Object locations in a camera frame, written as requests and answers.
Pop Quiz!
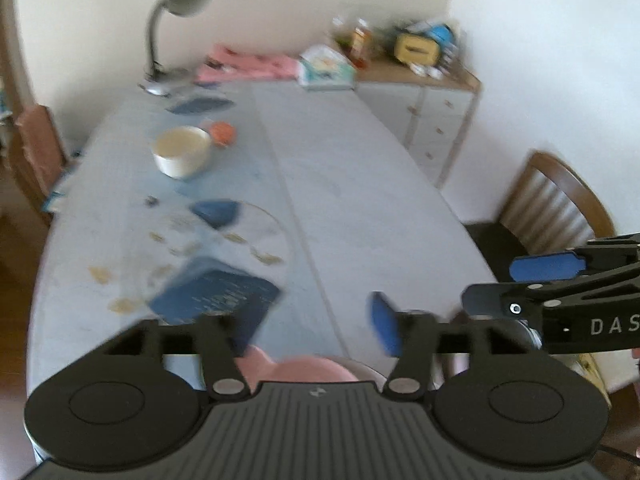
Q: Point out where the person's right hand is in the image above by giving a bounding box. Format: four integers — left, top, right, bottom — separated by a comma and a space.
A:
631, 348, 640, 373

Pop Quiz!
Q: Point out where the amber bottle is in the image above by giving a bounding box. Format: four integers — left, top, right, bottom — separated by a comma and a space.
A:
349, 18, 372, 68

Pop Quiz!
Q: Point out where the large steel bowl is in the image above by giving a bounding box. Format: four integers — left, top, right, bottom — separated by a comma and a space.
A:
431, 316, 541, 390

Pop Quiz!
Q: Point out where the grey desk lamp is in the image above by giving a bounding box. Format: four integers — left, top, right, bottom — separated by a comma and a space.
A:
139, 0, 213, 98

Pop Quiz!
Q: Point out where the yellow tissue holder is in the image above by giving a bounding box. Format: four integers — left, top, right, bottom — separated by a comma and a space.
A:
394, 34, 440, 66

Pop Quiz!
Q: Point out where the white drawer cabinet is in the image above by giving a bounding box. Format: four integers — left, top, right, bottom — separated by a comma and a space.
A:
355, 61, 482, 188

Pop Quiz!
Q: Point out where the pink cloth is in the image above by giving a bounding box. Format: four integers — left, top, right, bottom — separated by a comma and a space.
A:
194, 44, 298, 86

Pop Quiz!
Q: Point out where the yellow cartoon paper bag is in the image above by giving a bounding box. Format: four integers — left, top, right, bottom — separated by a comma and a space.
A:
576, 353, 612, 406

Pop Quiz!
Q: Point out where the wooden chair with pink towel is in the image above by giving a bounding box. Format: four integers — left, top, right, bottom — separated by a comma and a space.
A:
8, 104, 75, 229

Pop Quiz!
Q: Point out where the cream ceramic bowl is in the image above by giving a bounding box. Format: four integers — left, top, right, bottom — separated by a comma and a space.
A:
152, 126, 213, 179

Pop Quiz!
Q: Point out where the wooden chair right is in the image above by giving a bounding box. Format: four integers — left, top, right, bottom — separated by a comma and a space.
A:
465, 151, 615, 282

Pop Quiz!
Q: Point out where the tissue box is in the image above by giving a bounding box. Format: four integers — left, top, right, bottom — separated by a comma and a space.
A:
297, 44, 356, 90

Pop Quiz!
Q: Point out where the blue globe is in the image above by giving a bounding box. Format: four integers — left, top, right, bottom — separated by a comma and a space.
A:
427, 23, 457, 51

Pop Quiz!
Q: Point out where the orange tape measure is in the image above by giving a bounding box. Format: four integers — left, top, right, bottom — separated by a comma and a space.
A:
207, 122, 236, 148

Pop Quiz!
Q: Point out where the pink plate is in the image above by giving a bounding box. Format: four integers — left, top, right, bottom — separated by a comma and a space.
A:
234, 344, 358, 392

